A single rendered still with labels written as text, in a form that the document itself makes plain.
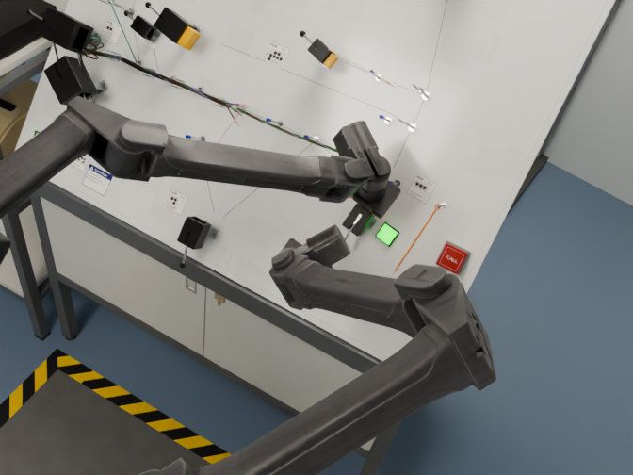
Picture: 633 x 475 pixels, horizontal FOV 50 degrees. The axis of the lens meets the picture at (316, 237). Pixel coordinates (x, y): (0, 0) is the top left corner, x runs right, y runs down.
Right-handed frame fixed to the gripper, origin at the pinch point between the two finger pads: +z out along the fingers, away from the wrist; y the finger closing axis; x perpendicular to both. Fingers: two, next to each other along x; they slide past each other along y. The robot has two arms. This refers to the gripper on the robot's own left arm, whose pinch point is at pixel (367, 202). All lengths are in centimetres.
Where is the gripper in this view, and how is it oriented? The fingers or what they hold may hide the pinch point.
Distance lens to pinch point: 143.7
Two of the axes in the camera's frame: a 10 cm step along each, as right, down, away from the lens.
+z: 0.0, 2.6, 9.7
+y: -8.0, -5.7, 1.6
